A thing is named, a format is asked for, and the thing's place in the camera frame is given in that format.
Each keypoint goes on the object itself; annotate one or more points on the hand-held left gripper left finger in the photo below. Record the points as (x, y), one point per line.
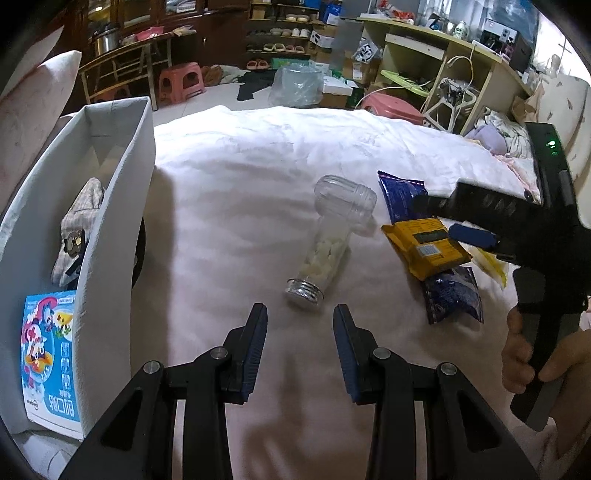
(253, 360)

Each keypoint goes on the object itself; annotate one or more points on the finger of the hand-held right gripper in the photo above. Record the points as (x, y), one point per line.
(489, 203)
(475, 237)

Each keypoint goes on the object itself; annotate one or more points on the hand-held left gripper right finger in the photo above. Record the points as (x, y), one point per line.
(346, 355)

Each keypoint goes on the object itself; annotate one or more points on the small yellow plastic packet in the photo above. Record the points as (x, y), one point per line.
(491, 267)

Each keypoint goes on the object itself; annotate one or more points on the yellow snack packet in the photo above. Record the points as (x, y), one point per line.
(415, 244)

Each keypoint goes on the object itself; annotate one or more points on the blue snack packet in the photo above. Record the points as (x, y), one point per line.
(397, 198)
(452, 295)

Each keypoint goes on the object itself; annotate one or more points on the clear plastic candy bottle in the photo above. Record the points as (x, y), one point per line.
(323, 254)

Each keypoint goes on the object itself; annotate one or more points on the white fabric storage box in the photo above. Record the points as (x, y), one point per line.
(115, 230)

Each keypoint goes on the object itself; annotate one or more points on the person's right forearm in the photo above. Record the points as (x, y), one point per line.
(570, 424)

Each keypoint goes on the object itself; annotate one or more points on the person's right hand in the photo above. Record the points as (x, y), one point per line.
(515, 350)

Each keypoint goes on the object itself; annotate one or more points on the pile of clothes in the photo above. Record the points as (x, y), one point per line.
(498, 131)

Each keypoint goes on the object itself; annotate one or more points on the cream floral fabric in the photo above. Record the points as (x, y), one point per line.
(570, 106)

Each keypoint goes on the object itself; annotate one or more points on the pink plastic basin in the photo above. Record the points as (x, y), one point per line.
(392, 106)

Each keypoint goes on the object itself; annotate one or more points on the light wooden desk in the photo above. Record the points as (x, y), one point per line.
(415, 37)

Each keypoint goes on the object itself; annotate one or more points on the cardboard box with white label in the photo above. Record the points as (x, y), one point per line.
(362, 69)

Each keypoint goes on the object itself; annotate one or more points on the blue cartoon printed box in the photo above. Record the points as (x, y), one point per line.
(51, 369)

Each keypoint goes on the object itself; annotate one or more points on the grey metal panel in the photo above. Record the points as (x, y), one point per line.
(347, 41)

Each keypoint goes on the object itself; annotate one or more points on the clear plastic bag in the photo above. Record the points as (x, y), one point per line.
(295, 87)

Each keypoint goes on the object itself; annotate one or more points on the plaid fabric pouch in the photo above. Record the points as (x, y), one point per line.
(83, 207)

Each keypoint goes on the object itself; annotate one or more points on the black clothes on floor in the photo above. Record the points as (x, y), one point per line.
(254, 85)

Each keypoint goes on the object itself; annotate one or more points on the shoe rack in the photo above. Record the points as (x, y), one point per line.
(277, 32)

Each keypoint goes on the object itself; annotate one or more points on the pink plastic stool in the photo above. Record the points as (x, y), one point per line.
(182, 81)

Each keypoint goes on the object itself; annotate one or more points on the folding table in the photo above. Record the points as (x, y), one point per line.
(134, 48)

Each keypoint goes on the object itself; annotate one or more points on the stainless steel pot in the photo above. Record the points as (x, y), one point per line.
(107, 40)

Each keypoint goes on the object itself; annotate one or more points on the dark wooden cabinet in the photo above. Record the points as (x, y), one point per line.
(184, 14)

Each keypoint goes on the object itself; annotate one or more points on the red and white cushion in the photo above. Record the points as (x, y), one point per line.
(32, 60)

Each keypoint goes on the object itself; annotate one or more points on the white chair frame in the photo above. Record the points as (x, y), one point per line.
(438, 108)

